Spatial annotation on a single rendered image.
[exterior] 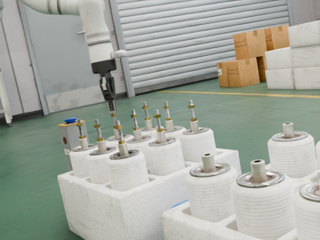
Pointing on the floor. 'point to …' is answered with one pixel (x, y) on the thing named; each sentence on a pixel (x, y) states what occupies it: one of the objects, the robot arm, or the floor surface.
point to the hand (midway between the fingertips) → (112, 106)
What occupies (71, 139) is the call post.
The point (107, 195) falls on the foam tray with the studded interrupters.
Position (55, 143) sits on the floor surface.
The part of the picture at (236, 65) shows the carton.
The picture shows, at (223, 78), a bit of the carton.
